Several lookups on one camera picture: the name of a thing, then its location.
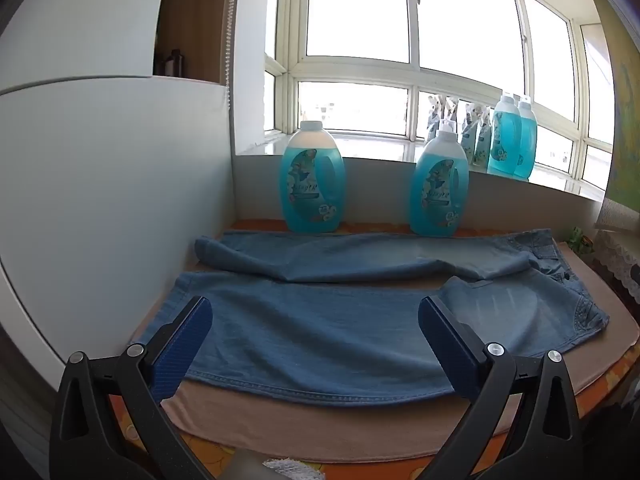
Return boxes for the beige towel mat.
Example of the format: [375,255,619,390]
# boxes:
[131,240,640,461]

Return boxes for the white window sill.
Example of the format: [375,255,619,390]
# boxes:
[235,132,608,201]

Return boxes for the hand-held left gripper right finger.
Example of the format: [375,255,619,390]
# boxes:
[418,296,586,480]

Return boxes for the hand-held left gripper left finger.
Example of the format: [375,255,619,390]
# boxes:
[48,296,216,480]

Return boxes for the wooden shelf niche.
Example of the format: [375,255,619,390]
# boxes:
[152,0,233,86]

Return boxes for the yellow green wall map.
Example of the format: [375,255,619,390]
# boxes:
[597,0,640,207]

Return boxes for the white lace cloth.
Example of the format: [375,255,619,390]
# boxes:
[594,227,640,311]

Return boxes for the grey patterned cloth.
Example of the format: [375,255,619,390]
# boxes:
[594,196,640,235]

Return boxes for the white cabinet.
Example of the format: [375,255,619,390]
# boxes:
[0,0,236,396]

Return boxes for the white bead blind cord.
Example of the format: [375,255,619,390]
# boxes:
[224,0,237,111]

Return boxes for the white grey cloth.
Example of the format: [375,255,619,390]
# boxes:
[260,456,327,480]

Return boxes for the blue detergent bottle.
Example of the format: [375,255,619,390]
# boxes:
[278,121,347,234]
[409,130,471,237]
[512,96,538,181]
[487,92,522,177]

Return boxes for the white framed window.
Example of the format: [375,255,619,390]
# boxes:
[262,0,618,201]

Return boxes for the blue denim pants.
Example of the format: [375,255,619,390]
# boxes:
[129,228,611,407]

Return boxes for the dark bottle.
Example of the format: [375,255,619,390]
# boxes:
[164,49,187,79]

